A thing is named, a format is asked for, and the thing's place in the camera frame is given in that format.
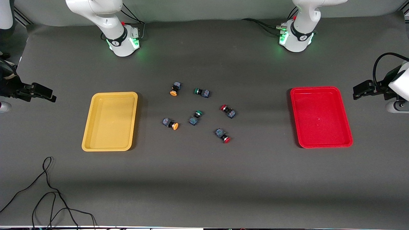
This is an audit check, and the dark grey table mat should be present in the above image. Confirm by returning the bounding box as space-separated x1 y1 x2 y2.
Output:
0 13 409 229

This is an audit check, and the red plastic tray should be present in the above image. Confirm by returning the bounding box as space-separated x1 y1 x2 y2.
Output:
290 86 353 149

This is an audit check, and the thin black loose cable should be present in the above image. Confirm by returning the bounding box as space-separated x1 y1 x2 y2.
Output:
0 157 97 230

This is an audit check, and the black arm base cable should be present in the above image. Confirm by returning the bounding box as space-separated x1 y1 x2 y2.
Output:
117 3 146 40
241 18 288 36

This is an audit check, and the black left arm base cable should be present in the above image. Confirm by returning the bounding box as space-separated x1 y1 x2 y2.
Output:
241 18 288 36

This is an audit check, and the yellow push button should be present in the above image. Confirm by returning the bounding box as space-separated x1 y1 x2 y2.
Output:
162 118 179 131
169 81 182 97

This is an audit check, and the red push button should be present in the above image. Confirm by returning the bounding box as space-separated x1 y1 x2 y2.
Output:
220 104 236 119
215 128 231 144

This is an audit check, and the yellow plastic tray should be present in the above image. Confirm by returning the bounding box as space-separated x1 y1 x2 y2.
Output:
81 92 138 152

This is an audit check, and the black right arm base cable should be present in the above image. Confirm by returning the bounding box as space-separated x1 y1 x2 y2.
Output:
117 3 146 40

